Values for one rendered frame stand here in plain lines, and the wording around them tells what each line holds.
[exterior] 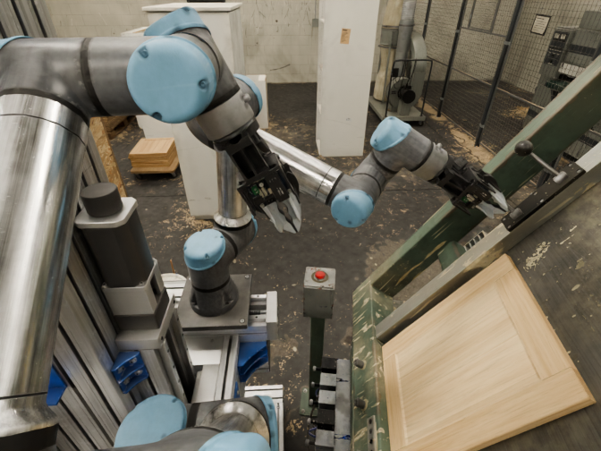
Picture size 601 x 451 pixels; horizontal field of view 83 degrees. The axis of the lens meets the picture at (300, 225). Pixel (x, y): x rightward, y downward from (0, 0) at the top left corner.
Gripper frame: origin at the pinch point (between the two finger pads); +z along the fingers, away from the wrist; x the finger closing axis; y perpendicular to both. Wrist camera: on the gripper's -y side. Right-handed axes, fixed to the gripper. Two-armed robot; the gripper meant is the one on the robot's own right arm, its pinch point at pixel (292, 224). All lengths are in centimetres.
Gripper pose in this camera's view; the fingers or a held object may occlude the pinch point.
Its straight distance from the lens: 61.8
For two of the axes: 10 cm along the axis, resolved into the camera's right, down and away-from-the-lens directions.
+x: 8.8, -4.6, -0.8
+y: 1.8, 5.0, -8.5
